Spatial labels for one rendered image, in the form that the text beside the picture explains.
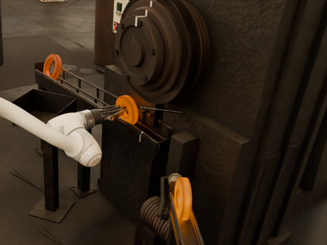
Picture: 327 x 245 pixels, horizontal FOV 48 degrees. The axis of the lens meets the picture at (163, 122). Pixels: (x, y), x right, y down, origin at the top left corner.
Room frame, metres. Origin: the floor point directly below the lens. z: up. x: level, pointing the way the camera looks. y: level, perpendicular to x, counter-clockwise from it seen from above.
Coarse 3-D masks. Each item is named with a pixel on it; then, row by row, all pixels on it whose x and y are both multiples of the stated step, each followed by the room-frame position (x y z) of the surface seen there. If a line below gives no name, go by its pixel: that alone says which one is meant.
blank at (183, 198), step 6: (180, 180) 1.07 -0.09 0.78; (186, 180) 1.07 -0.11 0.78; (180, 186) 1.06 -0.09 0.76; (186, 186) 1.04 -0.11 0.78; (174, 192) 1.13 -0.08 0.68; (180, 192) 1.05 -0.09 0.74; (186, 192) 1.02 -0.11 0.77; (174, 198) 1.11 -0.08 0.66; (180, 198) 1.09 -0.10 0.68; (186, 198) 1.01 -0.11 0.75; (180, 204) 1.02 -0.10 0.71; (186, 204) 1.00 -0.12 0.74; (180, 210) 1.01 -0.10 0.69; (186, 210) 0.99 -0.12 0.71; (180, 216) 1.00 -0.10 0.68; (186, 216) 0.99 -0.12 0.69
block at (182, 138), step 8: (176, 136) 1.35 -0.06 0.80; (184, 136) 1.36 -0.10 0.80; (192, 136) 1.37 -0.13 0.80; (176, 144) 1.33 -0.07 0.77; (184, 144) 1.31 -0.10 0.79; (192, 144) 1.34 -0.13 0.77; (176, 152) 1.32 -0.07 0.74; (184, 152) 1.32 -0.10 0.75; (192, 152) 1.35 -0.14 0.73; (168, 160) 1.35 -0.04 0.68; (176, 160) 1.32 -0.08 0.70; (184, 160) 1.32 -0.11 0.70; (192, 160) 1.36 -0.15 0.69; (168, 168) 1.34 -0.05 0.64; (176, 168) 1.31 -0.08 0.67; (184, 168) 1.33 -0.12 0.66; (192, 168) 1.37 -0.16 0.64; (184, 176) 1.33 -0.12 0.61
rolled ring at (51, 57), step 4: (48, 56) 2.34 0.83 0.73; (52, 56) 2.31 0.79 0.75; (56, 56) 2.28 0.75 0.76; (48, 60) 2.33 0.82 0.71; (52, 60) 2.34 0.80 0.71; (56, 60) 2.26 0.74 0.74; (60, 60) 2.27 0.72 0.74; (44, 64) 2.34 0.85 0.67; (48, 64) 2.34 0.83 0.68; (56, 64) 2.24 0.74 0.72; (60, 64) 2.25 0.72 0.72; (44, 68) 2.32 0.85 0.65; (48, 68) 2.33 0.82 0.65; (56, 68) 2.22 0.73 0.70; (60, 68) 2.24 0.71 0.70; (44, 72) 2.30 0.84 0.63; (48, 72) 2.31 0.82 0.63; (56, 72) 2.22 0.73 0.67; (52, 76) 2.22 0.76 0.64; (56, 76) 2.22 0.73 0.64
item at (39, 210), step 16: (32, 96) 1.81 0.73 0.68; (48, 96) 1.80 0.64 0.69; (64, 96) 1.78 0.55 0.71; (32, 112) 1.79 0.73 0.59; (48, 112) 1.80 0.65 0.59; (64, 112) 1.63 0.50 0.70; (48, 144) 1.66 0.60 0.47; (48, 160) 1.66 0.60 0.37; (48, 176) 1.66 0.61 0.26; (48, 192) 1.66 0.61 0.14; (48, 208) 1.66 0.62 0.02; (64, 208) 1.70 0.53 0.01
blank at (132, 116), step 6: (120, 96) 1.66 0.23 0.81; (126, 96) 1.64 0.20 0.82; (120, 102) 1.65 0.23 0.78; (126, 102) 1.62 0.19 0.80; (132, 102) 1.61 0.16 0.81; (132, 108) 1.59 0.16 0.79; (126, 114) 1.66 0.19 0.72; (132, 114) 1.58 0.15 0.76; (120, 120) 1.65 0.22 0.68; (126, 120) 1.62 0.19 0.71; (132, 120) 1.58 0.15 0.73
